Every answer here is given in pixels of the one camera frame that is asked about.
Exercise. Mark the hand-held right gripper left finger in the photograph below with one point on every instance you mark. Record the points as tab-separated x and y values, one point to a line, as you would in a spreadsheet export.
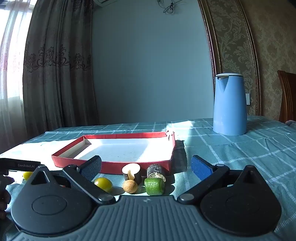
91	168

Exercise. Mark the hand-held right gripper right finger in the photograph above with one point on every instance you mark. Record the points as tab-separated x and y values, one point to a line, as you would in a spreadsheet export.
200	167

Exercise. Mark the yellow-green cherry tomato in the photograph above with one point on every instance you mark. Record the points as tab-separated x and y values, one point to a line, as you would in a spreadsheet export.
104	184
27	176

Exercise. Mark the red cardboard box tray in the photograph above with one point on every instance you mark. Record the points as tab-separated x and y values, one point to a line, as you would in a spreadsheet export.
120	148

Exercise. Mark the sugarcane piece with pale cut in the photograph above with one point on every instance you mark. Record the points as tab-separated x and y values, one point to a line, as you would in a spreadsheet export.
130	169

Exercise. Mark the beige round longan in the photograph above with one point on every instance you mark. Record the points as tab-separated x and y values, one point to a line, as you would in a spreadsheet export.
129	186

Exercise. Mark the dark sugarcane piece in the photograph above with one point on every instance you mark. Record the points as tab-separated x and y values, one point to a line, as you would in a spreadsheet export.
155	168

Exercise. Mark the green cucumber chunk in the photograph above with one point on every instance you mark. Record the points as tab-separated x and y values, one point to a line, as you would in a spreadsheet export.
153	185

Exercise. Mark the person's left hand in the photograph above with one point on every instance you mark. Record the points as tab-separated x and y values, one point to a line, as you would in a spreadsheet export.
4	197

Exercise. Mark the teal checked tablecloth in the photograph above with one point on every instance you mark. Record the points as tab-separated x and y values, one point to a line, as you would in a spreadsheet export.
254	150

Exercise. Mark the blue electric kettle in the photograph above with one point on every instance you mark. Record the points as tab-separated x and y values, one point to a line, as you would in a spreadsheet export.
229	109

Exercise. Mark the sheer white curtain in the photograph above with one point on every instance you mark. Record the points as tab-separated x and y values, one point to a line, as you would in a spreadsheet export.
11	69

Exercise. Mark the brown patterned curtain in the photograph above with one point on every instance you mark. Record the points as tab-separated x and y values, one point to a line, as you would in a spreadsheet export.
57	69

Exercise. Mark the wooden chair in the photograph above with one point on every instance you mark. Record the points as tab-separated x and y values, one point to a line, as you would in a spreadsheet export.
289	97

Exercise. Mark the white air conditioner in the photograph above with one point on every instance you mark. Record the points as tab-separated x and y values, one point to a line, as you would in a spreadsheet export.
105	1

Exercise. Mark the white wall socket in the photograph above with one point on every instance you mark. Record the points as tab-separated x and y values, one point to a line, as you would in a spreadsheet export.
248	99

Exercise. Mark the gold wall moulding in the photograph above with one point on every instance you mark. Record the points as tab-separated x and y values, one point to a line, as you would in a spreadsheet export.
233	69

